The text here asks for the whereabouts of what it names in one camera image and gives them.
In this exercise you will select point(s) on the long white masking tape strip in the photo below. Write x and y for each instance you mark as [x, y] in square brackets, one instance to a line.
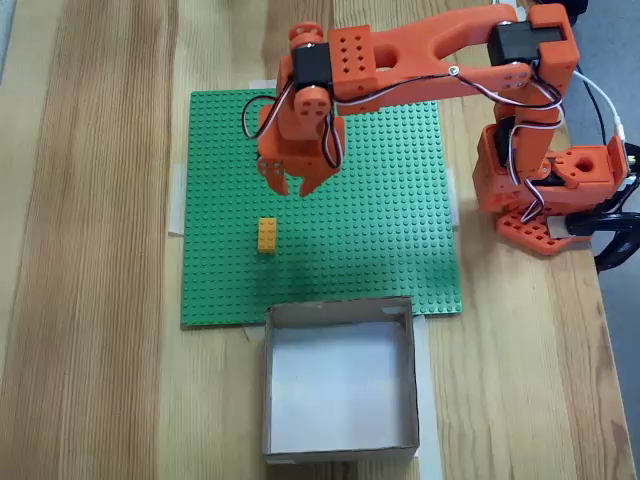
[429, 380]

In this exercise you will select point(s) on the yellow lego block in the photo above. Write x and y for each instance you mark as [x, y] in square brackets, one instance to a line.
[266, 235]

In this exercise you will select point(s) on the person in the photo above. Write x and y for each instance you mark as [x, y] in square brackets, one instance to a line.
[577, 4]

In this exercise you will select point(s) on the brown cardboard box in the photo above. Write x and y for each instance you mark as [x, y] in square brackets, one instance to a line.
[340, 380]

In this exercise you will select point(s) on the small white masking tape piece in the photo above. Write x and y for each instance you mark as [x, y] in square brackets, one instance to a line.
[252, 332]

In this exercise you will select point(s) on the black table clamp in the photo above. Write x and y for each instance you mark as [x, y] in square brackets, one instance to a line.
[600, 225]

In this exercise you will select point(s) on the wide white masking tape strip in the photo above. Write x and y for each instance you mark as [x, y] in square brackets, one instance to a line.
[262, 85]

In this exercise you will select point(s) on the green lego baseplate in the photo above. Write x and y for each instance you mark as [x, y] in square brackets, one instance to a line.
[375, 225]

